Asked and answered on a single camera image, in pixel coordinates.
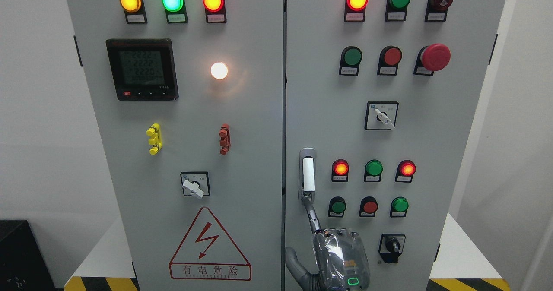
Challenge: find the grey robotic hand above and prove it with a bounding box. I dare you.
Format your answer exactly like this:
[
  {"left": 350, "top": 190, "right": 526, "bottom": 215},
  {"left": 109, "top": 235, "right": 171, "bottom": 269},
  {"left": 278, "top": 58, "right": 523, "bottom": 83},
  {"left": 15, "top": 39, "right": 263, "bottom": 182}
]
[{"left": 285, "top": 196, "right": 370, "bottom": 291}]

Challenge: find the silver door handle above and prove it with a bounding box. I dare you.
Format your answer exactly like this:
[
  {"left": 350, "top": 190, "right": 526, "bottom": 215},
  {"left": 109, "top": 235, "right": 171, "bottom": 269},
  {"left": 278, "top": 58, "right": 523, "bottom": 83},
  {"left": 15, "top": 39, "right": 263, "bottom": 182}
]
[{"left": 299, "top": 148, "right": 316, "bottom": 203}]

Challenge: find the grey right cabinet door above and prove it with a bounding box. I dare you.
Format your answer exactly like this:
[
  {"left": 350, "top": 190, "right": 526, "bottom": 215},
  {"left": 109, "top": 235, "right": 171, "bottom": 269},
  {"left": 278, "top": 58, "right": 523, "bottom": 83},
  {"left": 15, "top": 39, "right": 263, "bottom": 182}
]
[{"left": 285, "top": 0, "right": 505, "bottom": 291}]

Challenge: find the grey cabinet door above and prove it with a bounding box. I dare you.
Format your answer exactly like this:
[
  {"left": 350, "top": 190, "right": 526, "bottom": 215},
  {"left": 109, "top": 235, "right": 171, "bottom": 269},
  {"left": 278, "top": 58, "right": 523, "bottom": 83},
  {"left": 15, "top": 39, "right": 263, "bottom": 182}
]
[
  {"left": 285, "top": 0, "right": 505, "bottom": 291},
  {"left": 67, "top": 0, "right": 284, "bottom": 291}
]

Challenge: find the grey left cabinet door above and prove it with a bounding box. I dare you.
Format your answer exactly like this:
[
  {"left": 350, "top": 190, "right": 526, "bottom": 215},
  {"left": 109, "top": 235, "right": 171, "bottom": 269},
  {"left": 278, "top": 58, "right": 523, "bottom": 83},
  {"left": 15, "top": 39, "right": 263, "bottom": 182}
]
[{"left": 67, "top": 0, "right": 284, "bottom": 291}]

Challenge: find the red push button lower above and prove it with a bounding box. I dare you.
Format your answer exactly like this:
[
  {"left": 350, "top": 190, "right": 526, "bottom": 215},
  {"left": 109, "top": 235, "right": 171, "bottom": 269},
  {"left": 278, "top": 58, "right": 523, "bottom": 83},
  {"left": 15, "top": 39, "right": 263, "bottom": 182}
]
[{"left": 358, "top": 196, "right": 378, "bottom": 218}]

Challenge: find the red push button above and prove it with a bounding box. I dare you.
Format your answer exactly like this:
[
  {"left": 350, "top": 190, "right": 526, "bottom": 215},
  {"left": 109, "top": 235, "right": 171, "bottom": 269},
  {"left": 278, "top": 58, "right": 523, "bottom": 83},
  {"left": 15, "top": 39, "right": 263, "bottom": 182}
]
[
  {"left": 358, "top": 196, "right": 378, "bottom": 218},
  {"left": 377, "top": 46, "right": 402, "bottom": 76}
]

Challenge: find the green push button lower right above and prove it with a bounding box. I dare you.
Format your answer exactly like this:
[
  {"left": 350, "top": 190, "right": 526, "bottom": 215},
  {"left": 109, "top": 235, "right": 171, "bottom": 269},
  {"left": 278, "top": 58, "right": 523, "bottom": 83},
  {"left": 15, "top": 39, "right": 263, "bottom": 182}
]
[{"left": 389, "top": 196, "right": 409, "bottom": 218}]

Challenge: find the red lit indicator middle left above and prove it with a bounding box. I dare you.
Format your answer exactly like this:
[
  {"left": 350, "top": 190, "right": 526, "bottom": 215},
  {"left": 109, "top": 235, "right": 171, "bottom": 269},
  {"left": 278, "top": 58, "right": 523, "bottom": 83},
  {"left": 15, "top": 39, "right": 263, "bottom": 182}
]
[{"left": 331, "top": 159, "right": 349, "bottom": 182}]

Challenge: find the green indicator middle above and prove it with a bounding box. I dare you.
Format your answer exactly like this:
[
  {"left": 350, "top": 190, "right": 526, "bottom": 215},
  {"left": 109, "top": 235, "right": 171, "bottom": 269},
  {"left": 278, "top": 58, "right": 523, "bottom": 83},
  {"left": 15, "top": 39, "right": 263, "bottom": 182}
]
[{"left": 364, "top": 159, "right": 383, "bottom": 182}]

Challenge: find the red lit indicator middle right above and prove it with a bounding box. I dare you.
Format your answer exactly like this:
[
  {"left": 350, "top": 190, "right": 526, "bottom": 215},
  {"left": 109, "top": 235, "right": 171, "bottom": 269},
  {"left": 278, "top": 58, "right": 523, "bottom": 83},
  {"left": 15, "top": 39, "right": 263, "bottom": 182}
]
[{"left": 395, "top": 160, "right": 416, "bottom": 183}]

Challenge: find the white platform hazard striped edge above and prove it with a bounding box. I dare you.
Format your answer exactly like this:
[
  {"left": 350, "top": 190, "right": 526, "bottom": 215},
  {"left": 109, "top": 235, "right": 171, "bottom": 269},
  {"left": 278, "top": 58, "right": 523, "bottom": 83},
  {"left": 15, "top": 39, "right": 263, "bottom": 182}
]
[{"left": 64, "top": 215, "right": 510, "bottom": 291}]

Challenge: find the red electric hazard warning sign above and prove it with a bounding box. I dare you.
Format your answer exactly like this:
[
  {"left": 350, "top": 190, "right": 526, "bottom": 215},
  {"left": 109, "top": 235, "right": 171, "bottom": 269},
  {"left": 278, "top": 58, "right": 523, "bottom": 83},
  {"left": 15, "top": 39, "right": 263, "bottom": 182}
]
[{"left": 168, "top": 207, "right": 251, "bottom": 281}]

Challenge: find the green push button upper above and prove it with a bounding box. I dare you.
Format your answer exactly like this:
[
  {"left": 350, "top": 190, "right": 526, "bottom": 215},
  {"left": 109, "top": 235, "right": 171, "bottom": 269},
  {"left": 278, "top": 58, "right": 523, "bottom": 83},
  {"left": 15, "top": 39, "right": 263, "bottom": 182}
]
[{"left": 338, "top": 46, "right": 362, "bottom": 76}]

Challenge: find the red push button upper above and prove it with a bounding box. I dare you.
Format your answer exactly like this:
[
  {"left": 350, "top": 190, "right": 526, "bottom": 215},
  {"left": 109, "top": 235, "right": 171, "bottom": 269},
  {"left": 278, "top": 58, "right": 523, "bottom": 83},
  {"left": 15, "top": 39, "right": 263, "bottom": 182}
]
[{"left": 377, "top": 46, "right": 402, "bottom": 76}]

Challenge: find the red emergency stop button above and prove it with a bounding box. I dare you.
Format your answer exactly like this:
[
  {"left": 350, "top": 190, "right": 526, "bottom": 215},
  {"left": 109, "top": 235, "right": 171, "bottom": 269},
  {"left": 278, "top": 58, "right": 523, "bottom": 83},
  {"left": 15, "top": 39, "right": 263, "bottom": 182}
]
[{"left": 413, "top": 43, "right": 451, "bottom": 76}]

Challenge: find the white lit indicator light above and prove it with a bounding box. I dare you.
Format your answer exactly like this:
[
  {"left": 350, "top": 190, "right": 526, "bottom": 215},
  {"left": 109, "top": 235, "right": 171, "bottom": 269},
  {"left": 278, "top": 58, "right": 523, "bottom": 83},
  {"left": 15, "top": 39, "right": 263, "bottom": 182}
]
[{"left": 210, "top": 62, "right": 229, "bottom": 80}]

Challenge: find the red lit indicator top right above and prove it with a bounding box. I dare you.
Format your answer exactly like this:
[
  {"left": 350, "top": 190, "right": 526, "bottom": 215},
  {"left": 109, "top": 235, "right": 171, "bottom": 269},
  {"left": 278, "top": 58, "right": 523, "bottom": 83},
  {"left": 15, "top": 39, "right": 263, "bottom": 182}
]
[{"left": 344, "top": 0, "right": 369, "bottom": 22}]

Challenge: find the green indicator top right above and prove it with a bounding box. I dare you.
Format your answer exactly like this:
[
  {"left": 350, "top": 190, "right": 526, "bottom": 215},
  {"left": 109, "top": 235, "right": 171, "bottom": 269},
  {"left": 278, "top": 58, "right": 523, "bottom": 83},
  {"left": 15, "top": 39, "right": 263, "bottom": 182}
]
[{"left": 385, "top": 0, "right": 411, "bottom": 22}]

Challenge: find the black digital power meter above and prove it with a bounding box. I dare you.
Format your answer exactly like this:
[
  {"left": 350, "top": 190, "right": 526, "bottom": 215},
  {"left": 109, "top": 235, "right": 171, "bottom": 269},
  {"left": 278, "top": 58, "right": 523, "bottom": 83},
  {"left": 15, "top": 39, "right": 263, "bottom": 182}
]
[{"left": 105, "top": 38, "right": 178, "bottom": 101}]

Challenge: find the dark red buzzer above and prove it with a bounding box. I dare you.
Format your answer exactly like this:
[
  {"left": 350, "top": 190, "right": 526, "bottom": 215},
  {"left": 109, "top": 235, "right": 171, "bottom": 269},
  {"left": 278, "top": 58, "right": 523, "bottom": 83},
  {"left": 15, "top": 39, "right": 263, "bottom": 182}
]
[{"left": 425, "top": 0, "right": 454, "bottom": 22}]

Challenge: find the red lit indicator light left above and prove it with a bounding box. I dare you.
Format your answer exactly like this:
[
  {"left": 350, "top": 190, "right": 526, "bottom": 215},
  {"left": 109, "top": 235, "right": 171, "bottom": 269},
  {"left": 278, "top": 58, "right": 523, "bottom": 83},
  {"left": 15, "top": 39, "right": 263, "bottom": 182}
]
[{"left": 202, "top": 0, "right": 227, "bottom": 23}]

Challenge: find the green lit indicator light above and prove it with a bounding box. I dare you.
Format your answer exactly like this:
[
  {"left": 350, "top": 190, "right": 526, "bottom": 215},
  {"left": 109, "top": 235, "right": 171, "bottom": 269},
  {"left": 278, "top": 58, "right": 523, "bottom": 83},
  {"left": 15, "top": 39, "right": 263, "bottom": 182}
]
[{"left": 162, "top": 0, "right": 188, "bottom": 24}]

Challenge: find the black box lower left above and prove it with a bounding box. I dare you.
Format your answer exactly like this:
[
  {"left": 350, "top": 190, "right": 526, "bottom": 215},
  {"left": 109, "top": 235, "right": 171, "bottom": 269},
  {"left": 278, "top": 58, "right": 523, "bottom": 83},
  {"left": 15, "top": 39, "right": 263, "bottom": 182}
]
[{"left": 0, "top": 220, "right": 56, "bottom": 291}]

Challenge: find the yellow indicator light top left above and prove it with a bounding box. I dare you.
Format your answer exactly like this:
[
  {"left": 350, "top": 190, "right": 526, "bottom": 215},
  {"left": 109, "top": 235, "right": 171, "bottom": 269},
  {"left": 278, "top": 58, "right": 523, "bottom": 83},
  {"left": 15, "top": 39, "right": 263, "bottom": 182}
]
[{"left": 119, "top": 0, "right": 147, "bottom": 24}]

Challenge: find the black selector switch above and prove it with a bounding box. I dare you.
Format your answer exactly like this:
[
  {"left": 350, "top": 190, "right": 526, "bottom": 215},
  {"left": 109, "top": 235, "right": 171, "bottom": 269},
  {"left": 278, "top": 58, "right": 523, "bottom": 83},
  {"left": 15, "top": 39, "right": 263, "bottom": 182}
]
[{"left": 378, "top": 234, "right": 406, "bottom": 264}]

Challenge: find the white selector switch upper right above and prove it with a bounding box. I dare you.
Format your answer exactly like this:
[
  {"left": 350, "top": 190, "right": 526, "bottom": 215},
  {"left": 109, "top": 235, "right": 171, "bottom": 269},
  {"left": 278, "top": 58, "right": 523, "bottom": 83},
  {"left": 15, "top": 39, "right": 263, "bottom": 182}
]
[{"left": 365, "top": 101, "right": 399, "bottom": 130}]

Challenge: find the white selector switch left door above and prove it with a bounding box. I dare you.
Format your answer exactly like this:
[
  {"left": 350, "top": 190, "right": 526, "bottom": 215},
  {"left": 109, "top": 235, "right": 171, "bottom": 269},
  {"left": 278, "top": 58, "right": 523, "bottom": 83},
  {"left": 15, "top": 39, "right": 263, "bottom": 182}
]
[{"left": 180, "top": 171, "right": 210, "bottom": 199}]

